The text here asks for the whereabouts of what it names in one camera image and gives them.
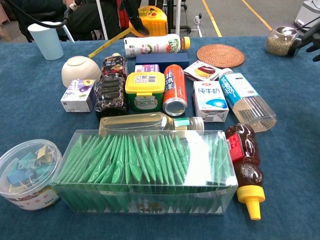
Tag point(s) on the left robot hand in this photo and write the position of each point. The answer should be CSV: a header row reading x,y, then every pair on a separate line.
x,y
137,21

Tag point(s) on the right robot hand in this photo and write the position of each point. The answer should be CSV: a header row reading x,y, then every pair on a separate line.
x,y
316,35

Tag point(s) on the yellow tape measure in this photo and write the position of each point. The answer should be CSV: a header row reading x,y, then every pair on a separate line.
x,y
155,22

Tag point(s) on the red cabinet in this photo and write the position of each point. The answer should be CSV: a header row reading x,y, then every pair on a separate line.
x,y
124,21

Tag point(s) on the white appliance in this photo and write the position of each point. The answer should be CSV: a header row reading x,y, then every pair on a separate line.
x,y
306,15

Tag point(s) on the white yogurt drink bottle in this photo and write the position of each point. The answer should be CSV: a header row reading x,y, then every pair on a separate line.
x,y
150,46

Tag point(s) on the black tripod stand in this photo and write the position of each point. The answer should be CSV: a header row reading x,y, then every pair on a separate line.
x,y
170,15

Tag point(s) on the glass jar of grains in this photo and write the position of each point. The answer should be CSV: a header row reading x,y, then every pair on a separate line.
x,y
277,43

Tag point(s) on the navy blue rectangular box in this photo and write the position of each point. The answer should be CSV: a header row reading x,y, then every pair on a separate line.
x,y
162,60

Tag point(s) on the small purple pink box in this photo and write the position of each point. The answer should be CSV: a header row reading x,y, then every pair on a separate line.
x,y
147,68

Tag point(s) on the seated person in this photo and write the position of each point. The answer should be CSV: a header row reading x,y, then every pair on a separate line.
x,y
85,20

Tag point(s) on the white power strip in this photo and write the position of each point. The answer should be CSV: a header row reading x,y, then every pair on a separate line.
x,y
198,21

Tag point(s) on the blue table cloth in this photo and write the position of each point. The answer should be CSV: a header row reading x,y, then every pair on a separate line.
x,y
287,100

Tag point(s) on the beige upturned bowl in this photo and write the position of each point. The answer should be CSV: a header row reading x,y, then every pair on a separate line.
x,y
80,68

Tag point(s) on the dark coffee drink bottle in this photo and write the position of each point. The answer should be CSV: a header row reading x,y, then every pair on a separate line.
x,y
111,92

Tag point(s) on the orange soda can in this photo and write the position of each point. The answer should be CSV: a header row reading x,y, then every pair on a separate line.
x,y
175,87

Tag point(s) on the green tub with yellow lid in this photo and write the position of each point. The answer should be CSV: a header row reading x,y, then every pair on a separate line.
x,y
145,100

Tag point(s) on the white red snack packet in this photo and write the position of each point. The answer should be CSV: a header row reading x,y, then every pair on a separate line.
x,y
202,71

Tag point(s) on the round woven rattan coaster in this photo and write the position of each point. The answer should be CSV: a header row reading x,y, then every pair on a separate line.
x,y
220,56

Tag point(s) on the light blue plastic pitcher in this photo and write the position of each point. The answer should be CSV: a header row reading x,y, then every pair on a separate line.
x,y
47,42

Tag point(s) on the clear bottle with blue label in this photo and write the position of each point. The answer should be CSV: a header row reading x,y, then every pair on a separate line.
x,y
245,97

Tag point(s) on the purple white juice carton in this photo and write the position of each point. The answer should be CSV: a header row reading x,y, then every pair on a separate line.
x,y
78,96

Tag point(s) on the black office chair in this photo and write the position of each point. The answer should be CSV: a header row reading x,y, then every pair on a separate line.
x,y
37,13

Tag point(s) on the pale yellow liquid bottle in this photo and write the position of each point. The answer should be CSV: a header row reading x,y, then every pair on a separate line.
x,y
140,122

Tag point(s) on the white blue milk carton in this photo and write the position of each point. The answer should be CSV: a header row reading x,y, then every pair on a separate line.
x,y
210,100

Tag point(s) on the light wooden furniture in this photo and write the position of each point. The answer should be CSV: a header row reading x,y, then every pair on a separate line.
x,y
3,22

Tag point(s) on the honey squeeze bottle yellow nozzle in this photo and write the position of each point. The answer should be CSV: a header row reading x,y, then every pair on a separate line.
x,y
246,160

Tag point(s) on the clear box of green sachets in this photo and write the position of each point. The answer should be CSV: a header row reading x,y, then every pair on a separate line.
x,y
145,170

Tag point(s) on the round tub of binder clips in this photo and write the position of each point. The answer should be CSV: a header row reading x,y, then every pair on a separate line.
x,y
27,172

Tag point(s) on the white frame pole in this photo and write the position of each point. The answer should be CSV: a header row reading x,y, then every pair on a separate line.
x,y
101,20
178,15

